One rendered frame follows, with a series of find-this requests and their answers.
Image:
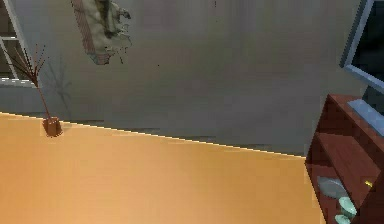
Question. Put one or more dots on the small yellow object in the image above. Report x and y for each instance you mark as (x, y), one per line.
(368, 183)

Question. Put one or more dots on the grey oval dish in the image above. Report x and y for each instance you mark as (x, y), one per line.
(332, 187)

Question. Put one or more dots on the grey framed window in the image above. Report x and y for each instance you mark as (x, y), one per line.
(13, 60)

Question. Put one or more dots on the framed wall picture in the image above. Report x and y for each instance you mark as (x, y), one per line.
(100, 30)

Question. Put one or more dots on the pale green round dish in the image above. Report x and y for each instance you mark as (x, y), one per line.
(342, 219)
(348, 206)

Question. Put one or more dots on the bare twig plant brown pot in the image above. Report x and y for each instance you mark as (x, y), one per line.
(50, 126)

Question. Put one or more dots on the reddish brown wooden shelf unit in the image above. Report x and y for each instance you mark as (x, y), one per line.
(346, 156)

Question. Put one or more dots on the grey framed television set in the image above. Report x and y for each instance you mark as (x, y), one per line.
(366, 63)

